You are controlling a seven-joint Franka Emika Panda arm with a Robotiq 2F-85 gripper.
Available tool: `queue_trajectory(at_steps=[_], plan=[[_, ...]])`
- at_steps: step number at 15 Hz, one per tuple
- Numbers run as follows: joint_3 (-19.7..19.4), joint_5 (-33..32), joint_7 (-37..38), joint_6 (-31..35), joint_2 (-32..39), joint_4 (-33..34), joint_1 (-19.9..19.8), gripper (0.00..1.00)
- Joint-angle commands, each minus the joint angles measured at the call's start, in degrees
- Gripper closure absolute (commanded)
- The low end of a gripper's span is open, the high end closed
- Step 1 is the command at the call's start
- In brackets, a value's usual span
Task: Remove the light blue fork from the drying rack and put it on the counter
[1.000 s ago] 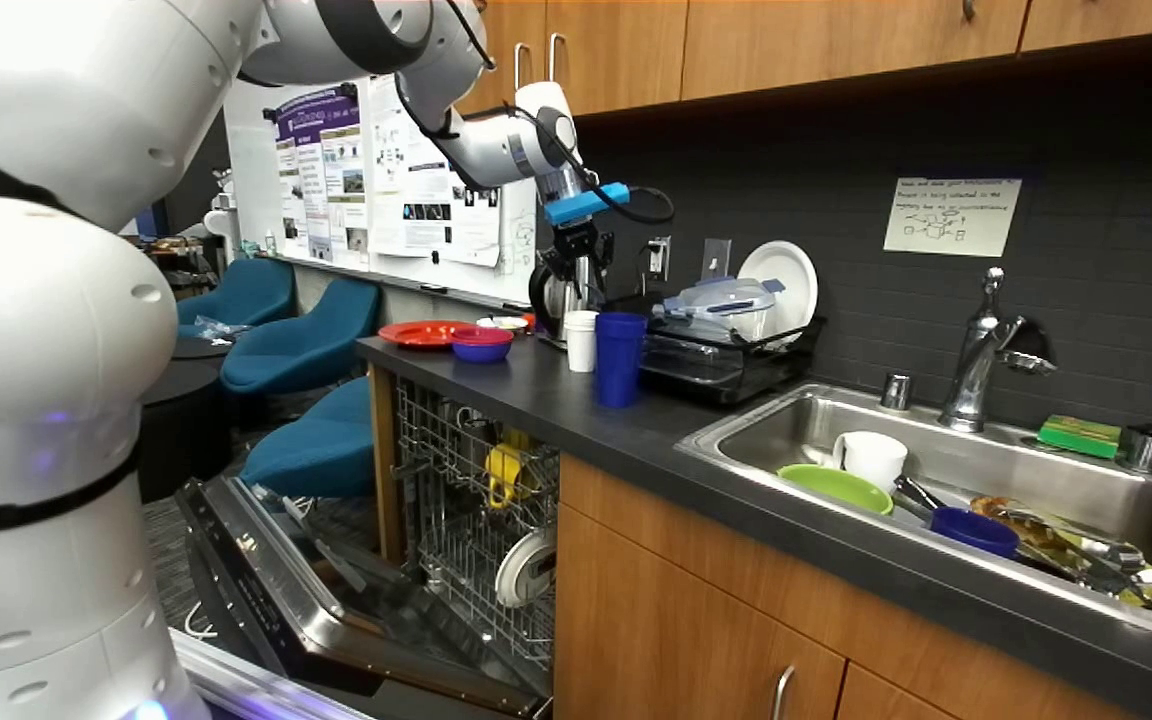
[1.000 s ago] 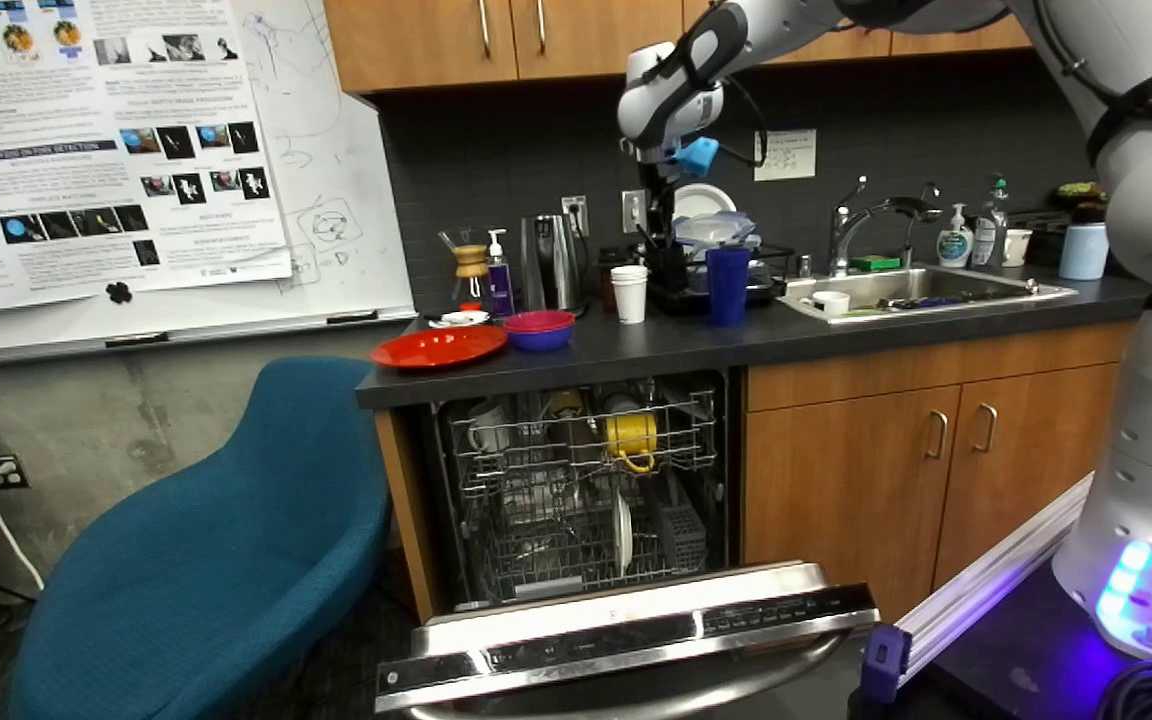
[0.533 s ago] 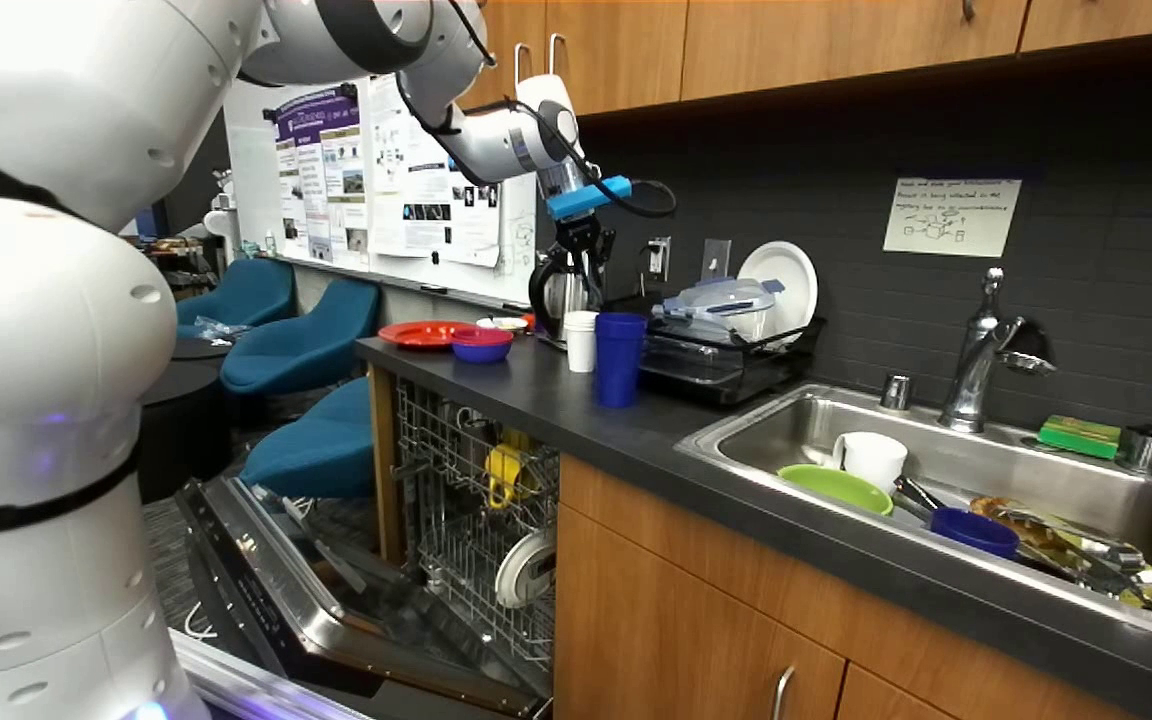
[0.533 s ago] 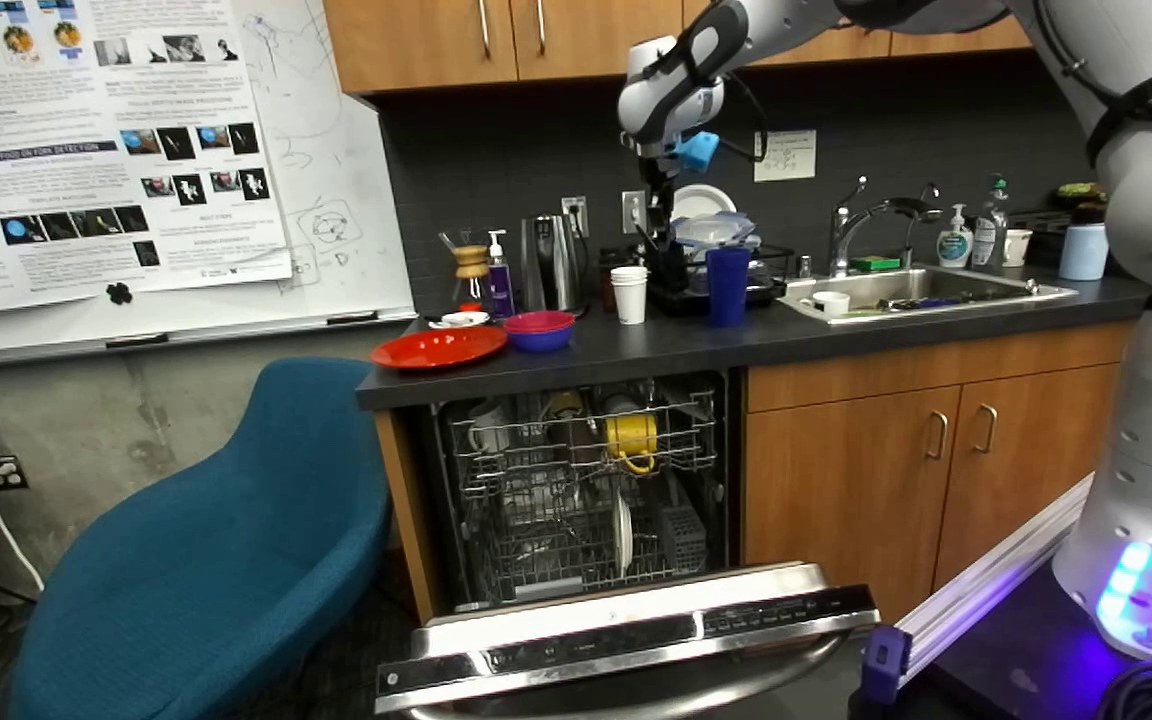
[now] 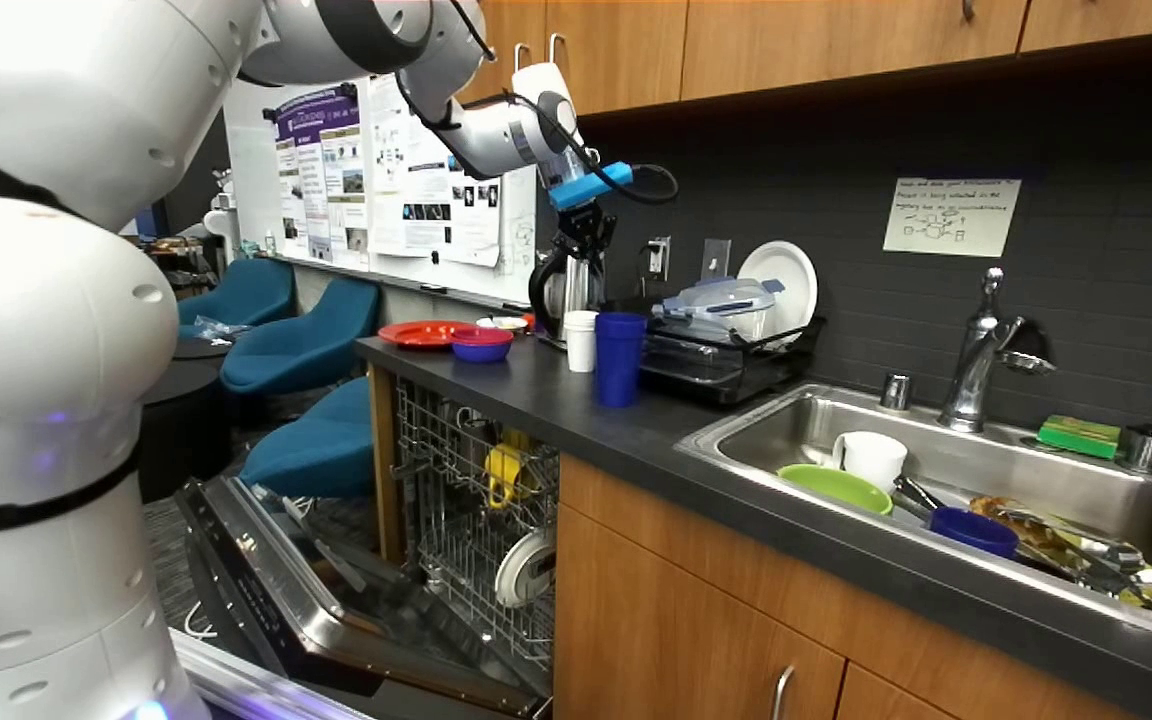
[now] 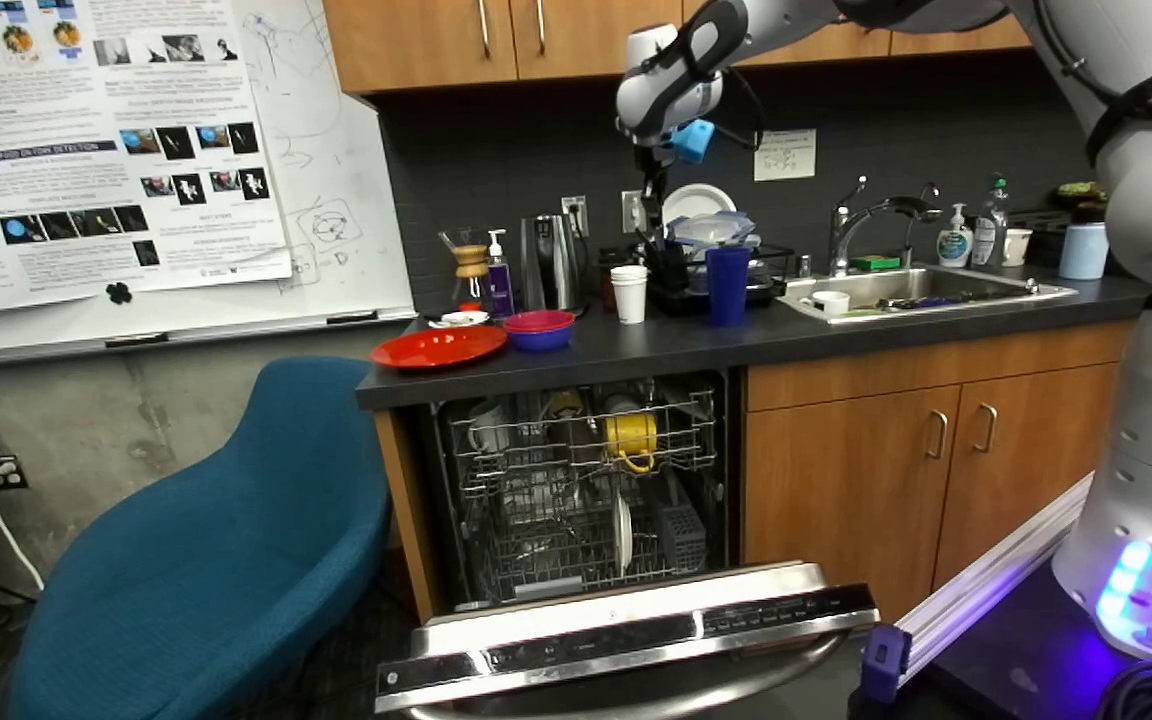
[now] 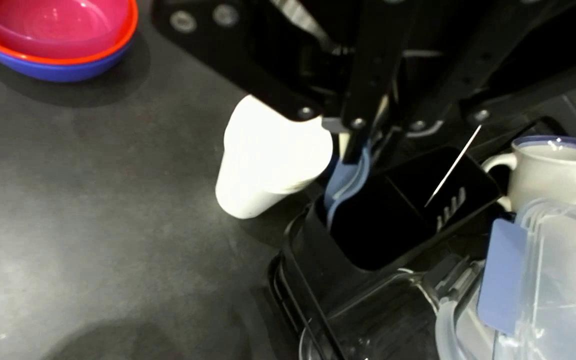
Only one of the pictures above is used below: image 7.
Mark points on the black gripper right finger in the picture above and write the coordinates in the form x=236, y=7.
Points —
x=540, y=47

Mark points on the clear container with blue clips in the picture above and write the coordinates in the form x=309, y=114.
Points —
x=555, y=287

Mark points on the thin metal skewer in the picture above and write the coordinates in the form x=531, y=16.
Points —
x=452, y=169

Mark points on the black utensil holder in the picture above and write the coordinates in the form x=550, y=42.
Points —
x=374, y=232

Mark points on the clear glass jar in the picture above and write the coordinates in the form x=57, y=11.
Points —
x=374, y=317

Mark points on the black drying rack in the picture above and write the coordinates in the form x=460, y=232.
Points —
x=284, y=287

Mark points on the blue plastic bowl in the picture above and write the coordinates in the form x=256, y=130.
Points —
x=55, y=72

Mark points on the pink plastic bowl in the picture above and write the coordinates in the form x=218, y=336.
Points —
x=49, y=21

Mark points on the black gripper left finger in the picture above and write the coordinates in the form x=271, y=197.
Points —
x=248, y=47

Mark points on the white plastic cup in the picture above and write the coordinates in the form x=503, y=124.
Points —
x=269, y=160

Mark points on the light blue plastic fork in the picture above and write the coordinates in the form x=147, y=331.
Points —
x=342, y=186

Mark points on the white mug with blue rim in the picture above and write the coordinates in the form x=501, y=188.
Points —
x=548, y=175

